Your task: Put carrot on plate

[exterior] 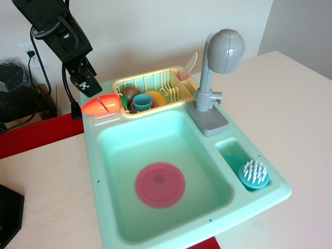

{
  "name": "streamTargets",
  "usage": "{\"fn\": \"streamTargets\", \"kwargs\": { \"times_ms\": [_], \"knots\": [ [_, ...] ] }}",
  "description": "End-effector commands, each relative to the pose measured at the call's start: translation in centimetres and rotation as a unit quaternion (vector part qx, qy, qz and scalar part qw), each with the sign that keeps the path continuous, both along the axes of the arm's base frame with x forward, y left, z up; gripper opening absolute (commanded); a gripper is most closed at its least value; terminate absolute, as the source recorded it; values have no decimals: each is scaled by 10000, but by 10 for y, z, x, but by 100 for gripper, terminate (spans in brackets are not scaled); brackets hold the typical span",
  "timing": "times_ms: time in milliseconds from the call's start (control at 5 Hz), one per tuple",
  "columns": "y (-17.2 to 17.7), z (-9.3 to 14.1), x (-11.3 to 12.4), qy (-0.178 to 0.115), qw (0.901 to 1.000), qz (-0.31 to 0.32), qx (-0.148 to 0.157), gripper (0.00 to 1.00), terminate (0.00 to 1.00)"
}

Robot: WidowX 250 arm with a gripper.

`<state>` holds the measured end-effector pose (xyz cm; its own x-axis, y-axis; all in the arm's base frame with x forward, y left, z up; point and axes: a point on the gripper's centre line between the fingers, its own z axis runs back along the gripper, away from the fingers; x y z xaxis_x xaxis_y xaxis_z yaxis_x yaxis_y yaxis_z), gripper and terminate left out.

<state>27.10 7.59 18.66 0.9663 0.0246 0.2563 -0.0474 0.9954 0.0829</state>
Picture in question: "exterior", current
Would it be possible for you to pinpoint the white wall outlet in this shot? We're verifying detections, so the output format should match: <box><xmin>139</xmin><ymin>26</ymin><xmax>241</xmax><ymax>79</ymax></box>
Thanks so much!
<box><xmin>17</xmin><ymin>43</ymin><xmax>48</xmax><ymax>70</ymax></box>

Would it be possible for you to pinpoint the mint green toy sink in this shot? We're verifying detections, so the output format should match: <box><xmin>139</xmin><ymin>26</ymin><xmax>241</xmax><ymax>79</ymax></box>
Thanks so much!
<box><xmin>78</xmin><ymin>64</ymin><xmax>292</xmax><ymax>249</ymax></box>

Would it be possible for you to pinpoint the black bag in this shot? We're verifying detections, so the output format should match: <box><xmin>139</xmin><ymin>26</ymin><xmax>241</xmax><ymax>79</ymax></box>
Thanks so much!
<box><xmin>1</xmin><ymin>60</ymin><xmax>57</xmax><ymax>123</ymax></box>

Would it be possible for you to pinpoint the teal toy cup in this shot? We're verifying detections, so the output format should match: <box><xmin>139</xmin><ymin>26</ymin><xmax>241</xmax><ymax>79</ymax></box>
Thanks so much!
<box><xmin>132</xmin><ymin>94</ymin><xmax>153</xmax><ymax>112</ymax></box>

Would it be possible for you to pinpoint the teal dish brush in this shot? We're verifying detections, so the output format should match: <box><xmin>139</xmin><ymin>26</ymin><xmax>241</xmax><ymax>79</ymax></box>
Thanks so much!
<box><xmin>238</xmin><ymin>160</ymin><xmax>270</xmax><ymax>190</ymax></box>

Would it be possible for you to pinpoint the yellow dish rack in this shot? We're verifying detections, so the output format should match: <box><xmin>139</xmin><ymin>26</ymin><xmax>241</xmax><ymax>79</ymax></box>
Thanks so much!
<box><xmin>112</xmin><ymin>66</ymin><xmax>198</xmax><ymax>118</ymax></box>

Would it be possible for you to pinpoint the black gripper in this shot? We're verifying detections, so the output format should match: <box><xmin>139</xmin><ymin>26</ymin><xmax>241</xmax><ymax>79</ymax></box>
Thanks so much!
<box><xmin>43</xmin><ymin>16</ymin><xmax>102</xmax><ymax>98</ymax></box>

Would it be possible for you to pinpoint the grey toy faucet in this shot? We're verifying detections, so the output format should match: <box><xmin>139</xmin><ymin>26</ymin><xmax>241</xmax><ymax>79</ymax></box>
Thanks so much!
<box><xmin>187</xmin><ymin>29</ymin><xmax>245</xmax><ymax>136</ymax></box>

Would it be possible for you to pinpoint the pink toy knife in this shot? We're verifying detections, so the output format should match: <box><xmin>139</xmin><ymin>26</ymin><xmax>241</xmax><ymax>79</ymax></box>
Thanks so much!
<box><xmin>177</xmin><ymin>52</ymin><xmax>198</xmax><ymax>81</ymax></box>

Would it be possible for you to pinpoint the yellow toy plate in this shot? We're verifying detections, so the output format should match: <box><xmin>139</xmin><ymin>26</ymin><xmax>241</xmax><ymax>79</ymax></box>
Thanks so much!
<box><xmin>145</xmin><ymin>90</ymin><xmax>168</xmax><ymax>107</ymax></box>

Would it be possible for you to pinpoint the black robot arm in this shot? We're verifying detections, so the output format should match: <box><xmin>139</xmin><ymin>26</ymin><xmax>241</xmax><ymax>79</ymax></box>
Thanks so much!
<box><xmin>13</xmin><ymin>1</ymin><xmax>102</xmax><ymax>98</ymax></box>

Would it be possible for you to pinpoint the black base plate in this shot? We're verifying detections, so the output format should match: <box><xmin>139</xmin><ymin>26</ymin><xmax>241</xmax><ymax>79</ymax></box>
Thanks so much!
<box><xmin>1</xmin><ymin>185</ymin><xmax>24</xmax><ymax>248</ymax></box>

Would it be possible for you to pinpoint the brown toy kiwi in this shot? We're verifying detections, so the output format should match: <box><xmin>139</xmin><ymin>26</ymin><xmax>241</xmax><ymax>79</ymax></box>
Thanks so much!
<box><xmin>121</xmin><ymin>86</ymin><xmax>141</xmax><ymax>104</ymax></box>

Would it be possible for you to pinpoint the pink toy plate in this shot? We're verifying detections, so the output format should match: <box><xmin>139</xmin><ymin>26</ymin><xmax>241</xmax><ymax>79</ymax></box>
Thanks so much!
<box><xmin>135</xmin><ymin>162</ymin><xmax>186</xmax><ymax>209</ymax></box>

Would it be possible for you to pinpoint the black cable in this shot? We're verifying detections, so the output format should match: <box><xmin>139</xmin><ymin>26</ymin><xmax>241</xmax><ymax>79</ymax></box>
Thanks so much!
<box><xmin>27</xmin><ymin>15</ymin><xmax>83</xmax><ymax>120</ymax></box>

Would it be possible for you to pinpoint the orange toy carrot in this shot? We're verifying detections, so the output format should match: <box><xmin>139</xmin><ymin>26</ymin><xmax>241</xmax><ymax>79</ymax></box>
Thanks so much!
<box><xmin>81</xmin><ymin>93</ymin><xmax>128</xmax><ymax>116</ymax></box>

